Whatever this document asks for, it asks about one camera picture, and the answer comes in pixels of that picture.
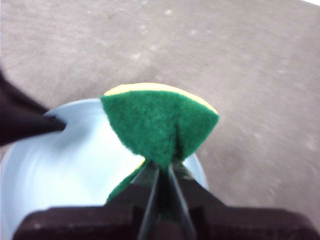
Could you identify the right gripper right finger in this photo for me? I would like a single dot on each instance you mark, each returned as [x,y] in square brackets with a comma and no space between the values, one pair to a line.
[237,225]

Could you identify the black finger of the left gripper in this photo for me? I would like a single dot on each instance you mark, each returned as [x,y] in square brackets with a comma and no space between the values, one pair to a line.
[22,120]

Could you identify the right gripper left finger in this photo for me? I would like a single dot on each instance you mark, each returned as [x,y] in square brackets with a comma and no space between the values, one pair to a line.
[100,222]

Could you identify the light blue round plate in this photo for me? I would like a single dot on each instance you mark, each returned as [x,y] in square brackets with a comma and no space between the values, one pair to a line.
[62,162]

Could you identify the yellow sponge with green scourer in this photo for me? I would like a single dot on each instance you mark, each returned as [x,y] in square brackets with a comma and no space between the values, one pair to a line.
[160,120]

